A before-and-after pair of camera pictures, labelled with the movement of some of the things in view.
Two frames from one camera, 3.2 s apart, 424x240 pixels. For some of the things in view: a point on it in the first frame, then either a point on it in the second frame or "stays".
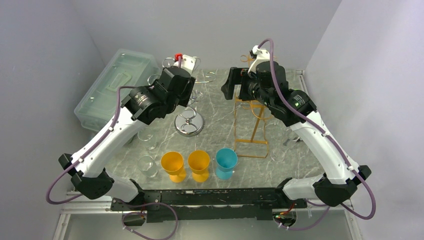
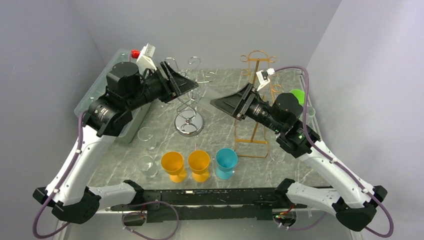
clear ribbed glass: [147, 135] stays
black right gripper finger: [235, 78] -> [235, 103]
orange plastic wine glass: [199, 162] stays
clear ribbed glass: [147, 165] stays
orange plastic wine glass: [172, 162] stays
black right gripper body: [249, 81] -> [259, 111]
